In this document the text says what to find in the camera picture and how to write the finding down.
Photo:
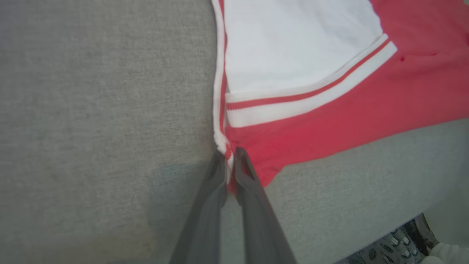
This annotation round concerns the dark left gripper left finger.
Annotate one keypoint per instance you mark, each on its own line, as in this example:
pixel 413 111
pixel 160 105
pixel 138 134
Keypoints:
pixel 205 220

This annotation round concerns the red white striped garment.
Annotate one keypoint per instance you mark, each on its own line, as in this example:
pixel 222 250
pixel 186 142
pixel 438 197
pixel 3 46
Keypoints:
pixel 329 91

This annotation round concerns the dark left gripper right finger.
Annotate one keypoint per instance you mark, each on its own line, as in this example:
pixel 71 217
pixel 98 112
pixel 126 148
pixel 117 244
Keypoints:
pixel 260 220

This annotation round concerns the white rounded cover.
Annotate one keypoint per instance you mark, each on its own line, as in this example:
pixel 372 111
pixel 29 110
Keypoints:
pixel 447 255

